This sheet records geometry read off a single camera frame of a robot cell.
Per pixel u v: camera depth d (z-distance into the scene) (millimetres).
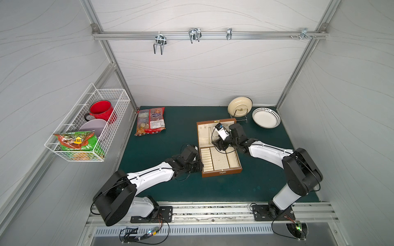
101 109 662
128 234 688
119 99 703
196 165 749
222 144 801
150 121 1066
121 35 786
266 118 1120
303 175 459
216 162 860
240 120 1051
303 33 765
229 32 721
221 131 795
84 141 539
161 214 730
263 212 728
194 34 765
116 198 415
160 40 783
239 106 1013
